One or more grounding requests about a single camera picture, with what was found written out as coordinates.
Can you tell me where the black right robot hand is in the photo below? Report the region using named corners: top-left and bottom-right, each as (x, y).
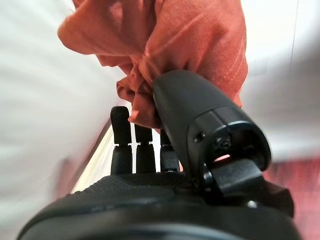
top-left (17, 69), bottom-right (303, 240)

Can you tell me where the orange garment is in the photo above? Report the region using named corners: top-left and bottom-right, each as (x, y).
top-left (57, 0), bottom-right (250, 130)

